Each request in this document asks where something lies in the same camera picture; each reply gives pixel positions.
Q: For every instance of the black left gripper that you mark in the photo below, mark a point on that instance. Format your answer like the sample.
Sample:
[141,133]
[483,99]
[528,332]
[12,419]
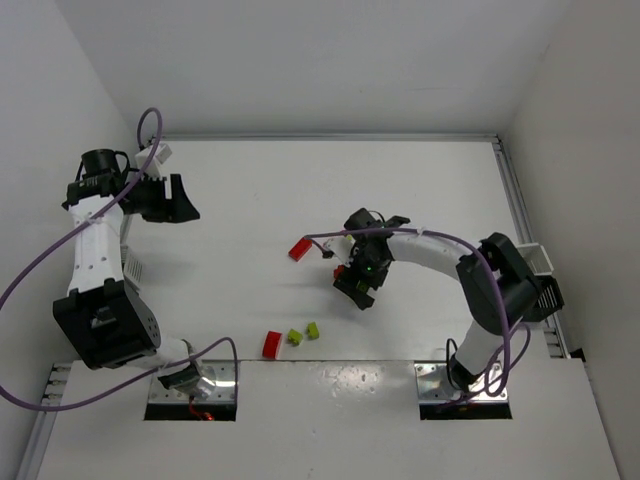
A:
[163,196]

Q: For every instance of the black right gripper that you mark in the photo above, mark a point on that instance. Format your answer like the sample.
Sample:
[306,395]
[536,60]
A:
[354,288]

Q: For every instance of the red orange lego stack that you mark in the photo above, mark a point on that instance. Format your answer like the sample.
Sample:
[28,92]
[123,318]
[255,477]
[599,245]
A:
[300,249]

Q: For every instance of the red curved lego brick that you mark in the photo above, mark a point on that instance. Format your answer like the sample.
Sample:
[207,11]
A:
[272,344]

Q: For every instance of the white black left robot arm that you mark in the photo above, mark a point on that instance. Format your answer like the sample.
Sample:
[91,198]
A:
[102,314]

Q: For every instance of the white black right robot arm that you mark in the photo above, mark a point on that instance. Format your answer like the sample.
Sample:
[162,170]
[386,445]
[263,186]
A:
[498,285]

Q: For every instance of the white left slotted bin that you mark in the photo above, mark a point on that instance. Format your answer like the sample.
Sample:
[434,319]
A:
[132,267]

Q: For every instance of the white slotted bin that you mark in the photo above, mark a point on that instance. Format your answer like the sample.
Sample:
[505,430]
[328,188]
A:
[536,258]
[132,267]

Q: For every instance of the white right slotted bin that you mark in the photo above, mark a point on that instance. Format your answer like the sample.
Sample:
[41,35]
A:
[536,258]

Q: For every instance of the black right slotted bin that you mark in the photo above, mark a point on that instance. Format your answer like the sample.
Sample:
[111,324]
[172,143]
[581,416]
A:
[549,302]

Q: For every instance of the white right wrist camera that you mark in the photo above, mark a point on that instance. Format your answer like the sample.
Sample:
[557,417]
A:
[339,248]

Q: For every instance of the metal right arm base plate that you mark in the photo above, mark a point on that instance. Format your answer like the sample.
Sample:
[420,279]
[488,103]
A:
[435,385]

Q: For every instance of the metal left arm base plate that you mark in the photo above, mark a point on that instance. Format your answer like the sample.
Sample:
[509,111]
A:
[211,382]

